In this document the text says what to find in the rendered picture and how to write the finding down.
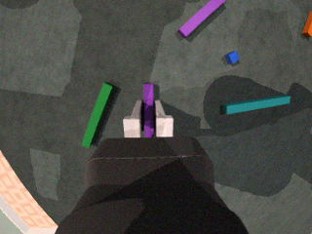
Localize orange rod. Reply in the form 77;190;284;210
302;12;312;38

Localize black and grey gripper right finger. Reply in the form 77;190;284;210
153;100;174;137

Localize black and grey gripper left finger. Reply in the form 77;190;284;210
123;100;144;138

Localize small blue cube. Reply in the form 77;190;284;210
225;51;239;63

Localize dark green rod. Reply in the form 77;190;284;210
81;82;114;148

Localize purple rod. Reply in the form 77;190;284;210
178;0;225;39
143;83;154;137

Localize turquoise rod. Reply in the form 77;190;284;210
222;95;291;114

